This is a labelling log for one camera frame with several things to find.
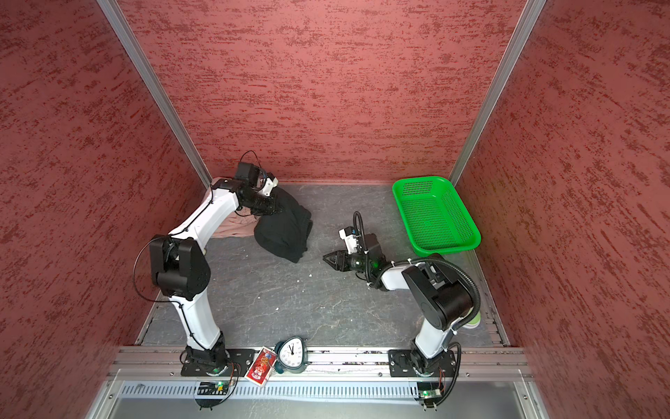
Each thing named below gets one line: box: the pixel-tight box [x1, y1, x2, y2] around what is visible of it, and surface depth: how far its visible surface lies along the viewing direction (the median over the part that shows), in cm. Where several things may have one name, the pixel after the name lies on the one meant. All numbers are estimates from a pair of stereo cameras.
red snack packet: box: [244, 345, 278, 388], surface depth 73 cm
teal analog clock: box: [273, 335, 309, 375], surface depth 74 cm
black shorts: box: [253, 187, 314, 264], surface depth 92 cm
